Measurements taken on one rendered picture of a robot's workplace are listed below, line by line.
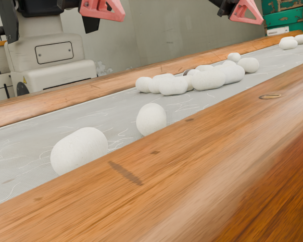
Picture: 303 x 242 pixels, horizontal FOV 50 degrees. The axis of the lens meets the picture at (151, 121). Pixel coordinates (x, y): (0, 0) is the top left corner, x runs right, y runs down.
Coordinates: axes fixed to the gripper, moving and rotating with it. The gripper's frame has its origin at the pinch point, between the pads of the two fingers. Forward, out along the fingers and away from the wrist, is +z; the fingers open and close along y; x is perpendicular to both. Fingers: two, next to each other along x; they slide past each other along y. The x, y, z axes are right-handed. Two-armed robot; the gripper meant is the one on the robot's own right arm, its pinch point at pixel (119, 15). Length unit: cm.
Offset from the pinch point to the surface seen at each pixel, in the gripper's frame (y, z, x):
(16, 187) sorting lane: -30.8, 24.7, -6.0
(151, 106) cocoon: -21.7, 24.9, -8.7
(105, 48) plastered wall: 146, -139, 118
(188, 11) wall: 175, -96, 61
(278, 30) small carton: 73, 1, 10
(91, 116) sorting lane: -17.4, 16.2, 1.4
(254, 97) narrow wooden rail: -22.7, 30.4, -14.2
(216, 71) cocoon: -6.1, 21.3, -5.6
